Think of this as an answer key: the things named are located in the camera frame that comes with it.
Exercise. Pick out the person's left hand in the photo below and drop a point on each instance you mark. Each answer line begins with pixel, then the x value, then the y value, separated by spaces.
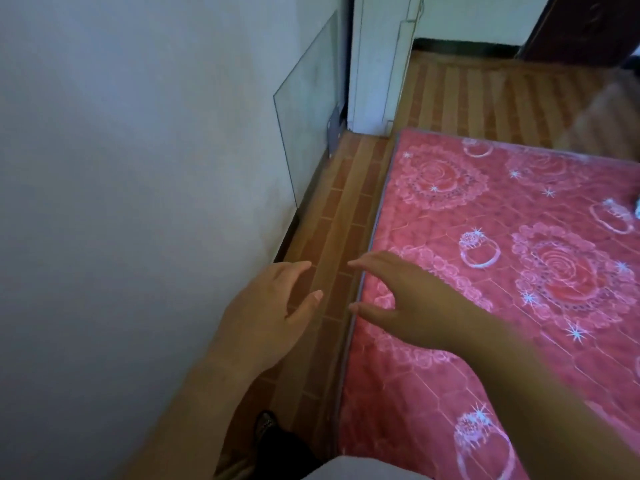
pixel 260 329

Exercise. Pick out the person's right hand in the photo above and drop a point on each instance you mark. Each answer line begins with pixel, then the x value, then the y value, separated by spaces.
pixel 430 314

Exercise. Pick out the white cabinet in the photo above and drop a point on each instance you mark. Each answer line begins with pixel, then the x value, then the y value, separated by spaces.
pixel 372 64

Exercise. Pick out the person's left forearm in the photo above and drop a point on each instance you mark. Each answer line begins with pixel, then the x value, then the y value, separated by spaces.
pixel 195 429

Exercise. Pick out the person's right forearm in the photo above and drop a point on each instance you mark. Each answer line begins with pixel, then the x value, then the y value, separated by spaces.
pixel 545 404

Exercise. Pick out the person's black trousers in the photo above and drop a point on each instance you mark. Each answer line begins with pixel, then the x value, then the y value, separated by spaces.
pixel 287 457

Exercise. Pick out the person's white shirt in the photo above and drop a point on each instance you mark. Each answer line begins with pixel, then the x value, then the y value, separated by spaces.
pixel 360 470

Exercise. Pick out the patterned black slipper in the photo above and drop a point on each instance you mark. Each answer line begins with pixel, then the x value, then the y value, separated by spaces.
pixel 265 424

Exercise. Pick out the red floral mattress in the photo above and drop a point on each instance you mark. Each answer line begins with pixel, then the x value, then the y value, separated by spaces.
pixel 500 219

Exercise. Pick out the clear glass pane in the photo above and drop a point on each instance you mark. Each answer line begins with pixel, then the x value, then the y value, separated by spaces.
pixel 310 109

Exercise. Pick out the dark brown room door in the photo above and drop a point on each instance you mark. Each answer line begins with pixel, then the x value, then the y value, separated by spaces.
pixel 585 29

